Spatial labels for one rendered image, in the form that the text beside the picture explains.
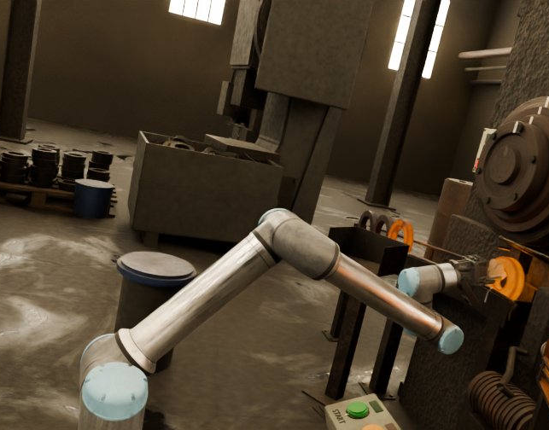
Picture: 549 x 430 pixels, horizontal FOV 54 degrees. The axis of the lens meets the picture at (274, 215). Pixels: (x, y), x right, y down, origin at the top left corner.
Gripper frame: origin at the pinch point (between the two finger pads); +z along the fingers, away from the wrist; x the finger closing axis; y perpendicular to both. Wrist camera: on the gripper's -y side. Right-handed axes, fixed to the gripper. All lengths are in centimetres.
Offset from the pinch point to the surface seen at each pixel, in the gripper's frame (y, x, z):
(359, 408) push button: 5, -61, -76
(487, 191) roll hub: 28.0, 4.1, -5.2
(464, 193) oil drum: -33, 242, 138
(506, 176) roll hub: 34.3, -4.2, -4.4
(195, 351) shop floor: -51, 79, -100
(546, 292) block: 3.6, -23.9, -4.0
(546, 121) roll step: 50, -7, 6
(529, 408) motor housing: -19, -42, -22
